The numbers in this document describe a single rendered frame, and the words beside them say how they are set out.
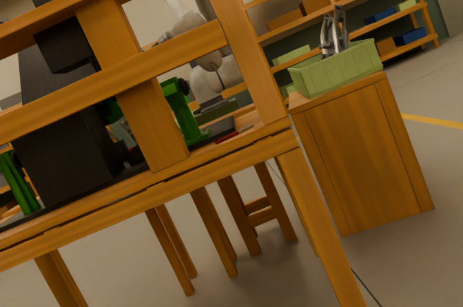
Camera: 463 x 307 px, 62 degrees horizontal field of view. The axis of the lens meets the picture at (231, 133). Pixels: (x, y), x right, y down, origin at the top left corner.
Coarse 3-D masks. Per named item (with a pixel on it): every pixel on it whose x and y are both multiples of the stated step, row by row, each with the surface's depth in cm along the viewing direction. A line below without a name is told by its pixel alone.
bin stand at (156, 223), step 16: (192, 192) 216; (160, 208) 239; (208, 208) 239; (160, 224) 220; (208, 224) 220; (160, 240) 221; (176, 240) 242; (224, 240) 242; (176, 256) 224; (224, 256) 223; (176, 272) 224; (192, 272) 246; (192, 288) 227
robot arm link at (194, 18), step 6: (192, 12) 158; (198, 12) 159; (180, 18) 159; (186, 18) 158; (192, 18) 157; (198, 18) 157; (204, 18) 160; (174, 24) 159; (180, 24) 157; (186, 24) 157; (192, 24) 157; (198, 24) 158; (168, 30) 160; (174, 30) 158; (180, 30) 157; (186, 30) 157; (174, 36) 158
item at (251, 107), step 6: (240, 108) 204; (246, 108) 193; (252, 108) 190; (228, 114) 200; (234, 114) 191; (240, 114) 191; (216, 120) 196; (204, 126) 195; (12, 210) 198; (18, 210) 198; (6, 216) 198
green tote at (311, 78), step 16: (352, 48) 202; (368, 48) 202; (304, 64) 263; (320, 64) 204; (336, 64) 204; (352, 64) 203; (368, 64) 203; (304, 80) 206; (320, 80) 206; (336, 80) 205; (352, 80) 205
